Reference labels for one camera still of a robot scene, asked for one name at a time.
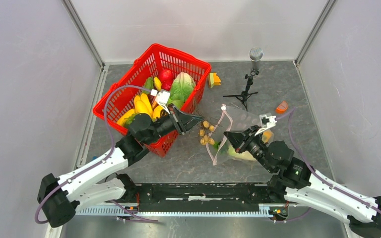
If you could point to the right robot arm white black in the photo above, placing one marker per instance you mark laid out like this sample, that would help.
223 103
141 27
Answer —
293 180

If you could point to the brown longan bunch toy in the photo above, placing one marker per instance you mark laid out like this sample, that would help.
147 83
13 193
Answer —
206 129

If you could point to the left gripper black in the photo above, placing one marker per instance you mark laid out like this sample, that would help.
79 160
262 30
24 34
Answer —
183 122

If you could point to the orange slice toy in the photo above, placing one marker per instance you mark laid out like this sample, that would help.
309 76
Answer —
282 107

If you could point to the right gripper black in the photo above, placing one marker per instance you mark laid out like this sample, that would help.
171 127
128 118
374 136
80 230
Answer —
236 140

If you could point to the red plastic basket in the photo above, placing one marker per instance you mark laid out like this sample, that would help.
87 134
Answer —
120 97

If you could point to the napa cabbage toy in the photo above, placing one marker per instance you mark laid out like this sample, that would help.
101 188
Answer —
182 87

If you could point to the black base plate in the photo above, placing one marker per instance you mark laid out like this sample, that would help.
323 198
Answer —
199 197

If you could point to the yellow mango toy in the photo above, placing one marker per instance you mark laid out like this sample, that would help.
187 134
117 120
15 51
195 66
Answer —
126 118

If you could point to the yellow banana bunch toy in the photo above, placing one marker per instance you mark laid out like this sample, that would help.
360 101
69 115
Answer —
142 105

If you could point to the green cucumber toy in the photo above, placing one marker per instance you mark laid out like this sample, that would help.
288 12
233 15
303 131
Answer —
149 84

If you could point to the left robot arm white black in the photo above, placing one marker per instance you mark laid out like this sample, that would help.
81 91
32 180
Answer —
60 198

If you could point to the small red apple toy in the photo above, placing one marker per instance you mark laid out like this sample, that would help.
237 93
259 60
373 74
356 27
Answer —
166 85

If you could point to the green leafy vegetable toy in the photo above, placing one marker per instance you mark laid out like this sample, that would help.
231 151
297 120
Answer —
222 150

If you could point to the white long radish toy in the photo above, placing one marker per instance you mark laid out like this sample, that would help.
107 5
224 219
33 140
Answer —
245 156

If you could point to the microphone on black tripod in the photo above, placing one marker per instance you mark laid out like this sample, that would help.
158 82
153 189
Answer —
255 55

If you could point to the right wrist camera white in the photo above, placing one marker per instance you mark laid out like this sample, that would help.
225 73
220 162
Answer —
268 121

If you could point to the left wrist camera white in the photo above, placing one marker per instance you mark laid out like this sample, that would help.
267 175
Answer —
161 97

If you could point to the orange waffle toy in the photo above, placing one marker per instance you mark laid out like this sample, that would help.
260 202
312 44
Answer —
267 136

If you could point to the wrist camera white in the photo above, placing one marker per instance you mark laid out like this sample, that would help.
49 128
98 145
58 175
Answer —
161 97
268 121

